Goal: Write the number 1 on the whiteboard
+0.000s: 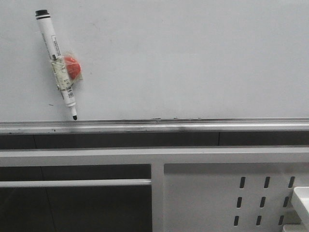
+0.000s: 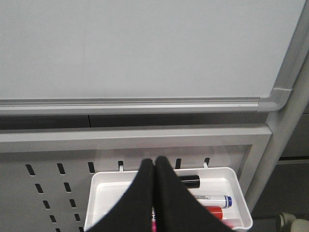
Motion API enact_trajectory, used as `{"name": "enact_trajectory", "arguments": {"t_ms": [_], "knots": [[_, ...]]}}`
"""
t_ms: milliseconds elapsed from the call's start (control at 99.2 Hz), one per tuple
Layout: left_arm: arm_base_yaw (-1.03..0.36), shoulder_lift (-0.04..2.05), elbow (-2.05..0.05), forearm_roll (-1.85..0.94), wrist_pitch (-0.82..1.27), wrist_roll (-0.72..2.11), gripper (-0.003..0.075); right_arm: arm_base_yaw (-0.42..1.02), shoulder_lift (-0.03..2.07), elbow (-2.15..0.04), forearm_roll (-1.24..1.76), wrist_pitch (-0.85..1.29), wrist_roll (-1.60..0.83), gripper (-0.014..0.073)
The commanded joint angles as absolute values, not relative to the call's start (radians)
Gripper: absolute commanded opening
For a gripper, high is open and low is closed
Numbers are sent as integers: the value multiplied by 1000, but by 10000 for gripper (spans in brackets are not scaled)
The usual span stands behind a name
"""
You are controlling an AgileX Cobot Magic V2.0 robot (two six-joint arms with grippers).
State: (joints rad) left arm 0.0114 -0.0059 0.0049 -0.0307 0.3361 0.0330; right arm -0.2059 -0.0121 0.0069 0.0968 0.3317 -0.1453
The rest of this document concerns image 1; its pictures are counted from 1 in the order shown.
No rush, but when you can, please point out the red round magnet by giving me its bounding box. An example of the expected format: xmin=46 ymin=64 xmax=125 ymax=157
xmin=64 ymin=51 xmax=83 ymax=84

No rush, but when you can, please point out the white whiteboard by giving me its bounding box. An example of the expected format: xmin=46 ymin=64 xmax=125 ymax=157
xmin=0 ymin=0 xmax=309 ymax=121

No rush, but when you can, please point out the white plastic bin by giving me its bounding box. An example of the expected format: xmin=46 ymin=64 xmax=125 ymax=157
xmin=282 ymin=187 xmax=309 ymax=232

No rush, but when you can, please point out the aluminium whiteboard tray rail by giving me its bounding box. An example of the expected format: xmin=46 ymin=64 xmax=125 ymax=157
xmin=0 ymin=118 xmax=309 ymax=135

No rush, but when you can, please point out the white metal pegboard frame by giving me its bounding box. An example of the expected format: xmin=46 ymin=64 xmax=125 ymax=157
xmin=0 ymin=146 xmax=309 ymax=232

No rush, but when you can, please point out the white whiteboard marker pen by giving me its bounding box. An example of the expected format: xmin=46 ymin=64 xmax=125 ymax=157
xmin=35 ymin=10 xmax=78 ymax=120

